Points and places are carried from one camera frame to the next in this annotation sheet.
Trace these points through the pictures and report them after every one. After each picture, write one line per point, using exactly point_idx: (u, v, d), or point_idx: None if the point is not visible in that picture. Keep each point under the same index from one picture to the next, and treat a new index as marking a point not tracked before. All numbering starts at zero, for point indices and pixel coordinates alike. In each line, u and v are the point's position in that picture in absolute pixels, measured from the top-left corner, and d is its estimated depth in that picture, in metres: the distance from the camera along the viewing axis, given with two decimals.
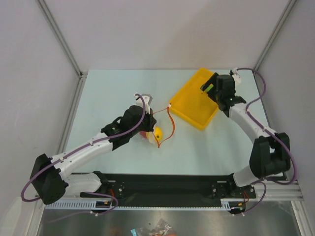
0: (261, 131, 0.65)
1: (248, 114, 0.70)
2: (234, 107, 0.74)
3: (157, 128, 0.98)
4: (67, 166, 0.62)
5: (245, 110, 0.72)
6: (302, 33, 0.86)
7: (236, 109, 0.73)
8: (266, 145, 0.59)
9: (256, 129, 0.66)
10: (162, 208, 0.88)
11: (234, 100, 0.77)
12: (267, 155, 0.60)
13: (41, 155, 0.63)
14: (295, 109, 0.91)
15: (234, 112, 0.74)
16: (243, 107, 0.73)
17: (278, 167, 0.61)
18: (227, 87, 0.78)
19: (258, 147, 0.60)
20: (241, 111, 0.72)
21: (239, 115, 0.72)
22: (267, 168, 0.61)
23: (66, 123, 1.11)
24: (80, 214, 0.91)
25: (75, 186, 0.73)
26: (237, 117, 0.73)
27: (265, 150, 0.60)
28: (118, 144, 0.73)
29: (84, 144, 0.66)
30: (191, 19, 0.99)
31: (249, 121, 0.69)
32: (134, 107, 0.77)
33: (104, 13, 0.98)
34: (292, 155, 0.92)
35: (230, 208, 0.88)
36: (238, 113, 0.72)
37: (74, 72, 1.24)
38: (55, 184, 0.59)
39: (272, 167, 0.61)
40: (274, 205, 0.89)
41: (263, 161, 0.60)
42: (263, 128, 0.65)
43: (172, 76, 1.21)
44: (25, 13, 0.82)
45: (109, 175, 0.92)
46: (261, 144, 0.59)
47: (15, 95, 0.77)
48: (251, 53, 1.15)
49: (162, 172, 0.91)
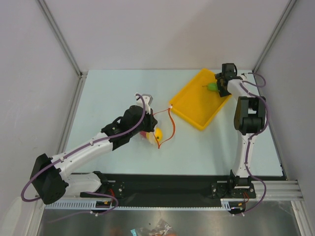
0: (245, 94, 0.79)
1: (241, 85, 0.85)
2: (232, 80, 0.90)
3: (157, 128, 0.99)
4: (68, 166, 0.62)
5: (239, 82, 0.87)
6: (302, 34, 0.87)
7: (233, 81, 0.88)
8: (245, 101, 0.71)
9: (242, 93, 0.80)
10: (162, 208, 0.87)
11: (234, 76, 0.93)
12: (245, 110, 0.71)
13: (41, 155, 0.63)
14: (295, 109, 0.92)
15: (230, 84, 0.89)
16: (238, 80, 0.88)
17: (254, 124, 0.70)
18: (230, 68, 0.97)
19: (239, 103, 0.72)
20: (236, 83, 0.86)
21: (233, 86, 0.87)
22: (244, 121, 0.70)
23: (66, 123, 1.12)
24: (80, 214, 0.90)
25: (75, 186, 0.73)
26: (232, 88, 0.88)
27: (244, 104, 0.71)
28: (118, 144, 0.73)
29: (84, 144, 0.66)
30: (191, 19, 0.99)
31: (239, 88, 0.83)
32: (135, 107, 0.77)
33: (105, 12, 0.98)
34: (293, 155, 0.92)
35: (230, 208, 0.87)
36: (233, 85, 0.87)
37: (74, 73, 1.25)
38: (55, 184, 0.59)
39: (249, 123, 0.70)
40: (274, 205, 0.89)
41: (241, 113, 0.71)
42: (247, 92, 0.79)
43: (172, 77, 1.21)
44: (25, 13, 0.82)
45: (110, 175, 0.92)
46: (240, 100, 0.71)
47: (15, 95, 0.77)
48: (251, 53, 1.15)
49: (161, 172, 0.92)
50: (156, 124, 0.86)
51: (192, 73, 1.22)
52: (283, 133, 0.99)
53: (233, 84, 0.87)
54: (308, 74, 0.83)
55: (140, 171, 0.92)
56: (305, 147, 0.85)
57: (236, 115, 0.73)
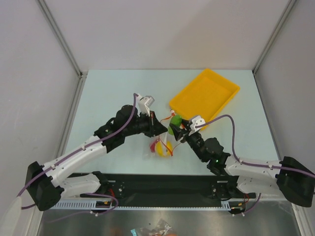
0: (270, 170, 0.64)
1: (244, 163, 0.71)
2: (229, 167, 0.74)
3: (168, 141, 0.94)
4: (59, 174, 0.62)
5: (239, 162, 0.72)
6: (302, 35, 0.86)
7: (232, 166, 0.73)
8: (288, 180, 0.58)
9: (265, 172, 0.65)
10: (163, 208, 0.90)
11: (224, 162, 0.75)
12: (294, 185, 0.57)
13: (32, 162, 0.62)
14: (297, 110, 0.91)
15: (231, 171, 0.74)
16: (234, 161, 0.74)
17: (311, 184, 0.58)
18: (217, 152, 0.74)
19: (286, 189, 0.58)
20: (237, 166, 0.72)
21: (238, 170, 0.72)
22: (307, 195, 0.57)
23: (66, 123, 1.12)
24: (80, 214, 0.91)
25: (71, 190, 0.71)
26: (237, 173, 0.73)
27: (290, 183, 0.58)
28: (112, 147, 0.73)
29: (76, 149, 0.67)
30: (190, 19, 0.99)
31: (252, 169, 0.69)
32: (128, 107, 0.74)
33: (105, 12, 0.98)
34: (293, 156, 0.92)
35: (230, 208, 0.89)
36: (238, 171, 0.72)
37: (74, 73, 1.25)
38: (48, 192, 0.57)
39: (307, 189, 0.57)
40: (274, 205, 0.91)
41: (297, 193, 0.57)
42: (269, 166, 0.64)
43: (172, 77, 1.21)
44: (25, 13, 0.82)
45: (109, 175, 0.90)
46: (284, 184, 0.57)
47: (15, 95, 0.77)
48: (252, 53, 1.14)
49: (161, 172, 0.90)
50: (162, 132, 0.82)
51: (192, 73, 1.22)
52: (283, 134, 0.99)
53: (236, 170, 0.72)
54: (310, 74, 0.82)
55: (141, 171, 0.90)
56: (305, 149, 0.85)
57: (292, 198, 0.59)
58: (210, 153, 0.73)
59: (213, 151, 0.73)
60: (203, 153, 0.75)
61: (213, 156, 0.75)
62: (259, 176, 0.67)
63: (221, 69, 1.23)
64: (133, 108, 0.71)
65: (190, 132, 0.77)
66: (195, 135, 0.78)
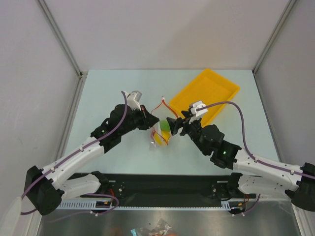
0: (291, 175, 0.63)
1: (260, 162, 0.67)
2: (239, 163, 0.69)
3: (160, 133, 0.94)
4: (59, 176, 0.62)
5: (253, 159, 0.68)
6: (302, 35, 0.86)
7: (244, 163, 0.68)
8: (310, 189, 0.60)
9: (284, 175, 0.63)
10: (162, 208, 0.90)
11: (228, 152, 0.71)
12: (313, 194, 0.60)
13: (31, 167, 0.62)
14: (296, 110, 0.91)
15: (240, 166, 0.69)
16: (247, 157, 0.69)
17: None
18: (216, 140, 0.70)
19: (306, 196, 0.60)
20: (251, 164, 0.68)
21: (250, 167, 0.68)
22: None
23: (66, 123, 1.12)
24: (81, 214, 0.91)
25: (72, 191, 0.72)
26: (248, 169, 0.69)
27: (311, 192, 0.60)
28: (110, 147, 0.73)
29: (74, 151, 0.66)
30: (190, 19, 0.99)
31: (268, 169, 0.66)
32: (120, 107, 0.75)
33: (105, 12, 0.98)
34: (293, 156, 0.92)
35: (230, 208, 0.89)
36: (249, 167, 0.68)
37: (74, 73, 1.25)
38: (50, 194, 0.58)
39: None
40: (274, 204, 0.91)
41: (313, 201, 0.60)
42: (290, 172, 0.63)
43: (172, 77, 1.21)
44: (25, 13, 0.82)
45: (109, 175, 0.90)
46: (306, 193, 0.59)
47: (15, 95, 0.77)
48: (252, 53, 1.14)
49: (160, 172, 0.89)
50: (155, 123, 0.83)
51: (192, 73, 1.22)
52: (283, 134, 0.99)
53: (248, 166, 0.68)
54: (310, 74, 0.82)
55: (141, 171, 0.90)
56: (305, 148, 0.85)
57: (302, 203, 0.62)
58: (208, 140, 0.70)
59: (212, 139, 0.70)
60: (203, 142, 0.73)
61: (214, 145, 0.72)
62: (273, 179, 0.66)
63: (221, 69, 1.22)
64: (126, 106, 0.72)
65: (190, 119, 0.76)
66: (196, 123, 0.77)
